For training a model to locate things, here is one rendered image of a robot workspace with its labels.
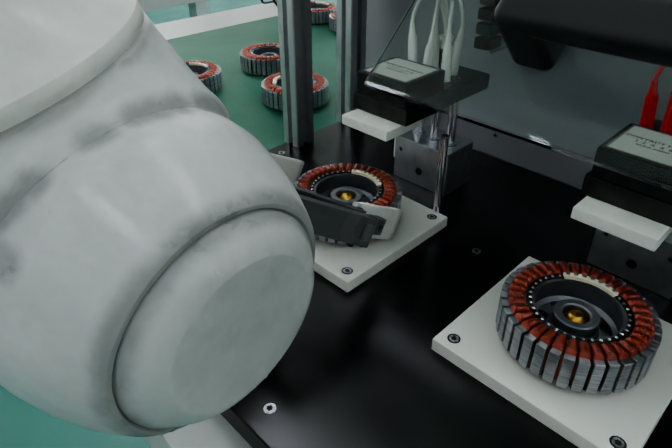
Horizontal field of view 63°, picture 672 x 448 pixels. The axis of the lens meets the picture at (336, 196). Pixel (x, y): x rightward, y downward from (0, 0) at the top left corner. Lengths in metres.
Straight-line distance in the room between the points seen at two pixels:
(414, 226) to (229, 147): 0.42
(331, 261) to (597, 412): 0.24
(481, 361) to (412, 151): 0.29
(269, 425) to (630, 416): 0.24
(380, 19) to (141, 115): 0.67
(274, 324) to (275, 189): 0.04
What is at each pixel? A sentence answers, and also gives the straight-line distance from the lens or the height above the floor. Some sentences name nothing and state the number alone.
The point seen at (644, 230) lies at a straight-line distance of 0.44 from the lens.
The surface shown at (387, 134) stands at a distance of 0.53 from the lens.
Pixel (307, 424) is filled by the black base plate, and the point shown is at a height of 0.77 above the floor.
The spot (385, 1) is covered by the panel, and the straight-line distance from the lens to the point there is 0.80.
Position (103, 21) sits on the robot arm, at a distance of 0.17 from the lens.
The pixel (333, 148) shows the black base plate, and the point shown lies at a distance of 0.74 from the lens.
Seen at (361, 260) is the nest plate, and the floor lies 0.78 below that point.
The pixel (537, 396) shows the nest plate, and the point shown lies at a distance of 0.43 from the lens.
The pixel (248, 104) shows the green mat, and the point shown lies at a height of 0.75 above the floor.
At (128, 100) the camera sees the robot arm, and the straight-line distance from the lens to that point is 0.16.
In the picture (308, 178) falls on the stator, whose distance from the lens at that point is 0.57.
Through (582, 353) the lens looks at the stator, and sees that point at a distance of 0.42.
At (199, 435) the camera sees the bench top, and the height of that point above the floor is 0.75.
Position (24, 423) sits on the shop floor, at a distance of 1.54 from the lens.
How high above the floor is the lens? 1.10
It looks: 31 degrees down
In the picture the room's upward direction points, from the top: straight up
